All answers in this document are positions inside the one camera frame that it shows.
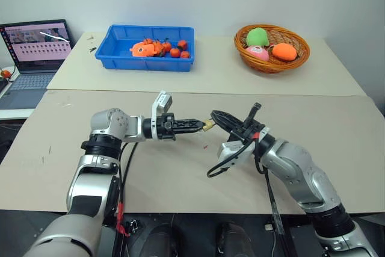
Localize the black looped right wrist cable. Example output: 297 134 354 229
206 102 262 179

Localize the blue plastic bin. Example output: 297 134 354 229
94 24 195 73

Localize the plain orange plush toy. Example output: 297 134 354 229
271 43 298 61

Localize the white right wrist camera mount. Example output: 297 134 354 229
217 126 271 169

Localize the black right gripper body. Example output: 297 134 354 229
227 120 266 144

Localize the pink plush toy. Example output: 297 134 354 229
244 45 270 63

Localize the red tape strip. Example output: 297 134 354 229
115 202 131 238

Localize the long black right arm cable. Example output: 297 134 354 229
255 148 286 237

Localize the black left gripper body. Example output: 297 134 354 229
155 112 177 142

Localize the green plush toy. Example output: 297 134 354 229
246 27 270 48

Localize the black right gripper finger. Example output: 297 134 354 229
217 122 239 138
210 110 242 129

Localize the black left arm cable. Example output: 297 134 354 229
115 142 139 209

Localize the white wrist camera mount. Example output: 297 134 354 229
150 90 175 141
217 126 271 169

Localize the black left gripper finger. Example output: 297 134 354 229
173 126 204 135
173 117 206 129

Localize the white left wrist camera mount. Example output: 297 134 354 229
150 90 175 141

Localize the woven wicker basket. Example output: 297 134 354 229
233 23 311 74

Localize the grey open laptop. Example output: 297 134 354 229
0 19 74 111

